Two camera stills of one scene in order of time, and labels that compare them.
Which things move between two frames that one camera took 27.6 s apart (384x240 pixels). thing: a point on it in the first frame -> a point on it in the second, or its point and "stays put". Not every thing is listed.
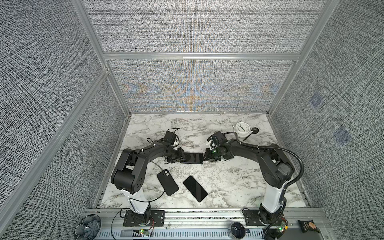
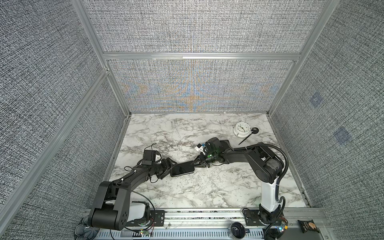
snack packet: x=306 y=225 stays put
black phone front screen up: x=195 y=188 -> x=182 y=168
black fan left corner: x=88 y=227 stays put
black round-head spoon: x=254 y=130 stays put
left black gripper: x=181 y=153 -> x=166 y=167
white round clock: x=242 y=129 stays put
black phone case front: x=167 y=182 -> x=182 y=168
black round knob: x=237 y=230 stays put
